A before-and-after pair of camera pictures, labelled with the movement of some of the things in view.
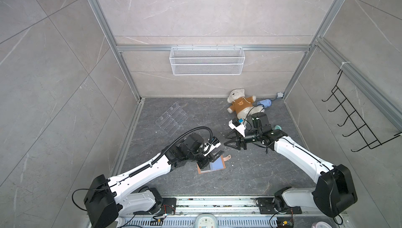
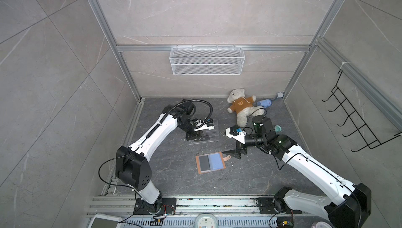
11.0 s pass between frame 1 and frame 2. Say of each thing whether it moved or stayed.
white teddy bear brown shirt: stayed
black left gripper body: moved
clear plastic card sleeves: stayed
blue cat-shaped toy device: stayed
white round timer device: stayed
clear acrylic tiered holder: moved
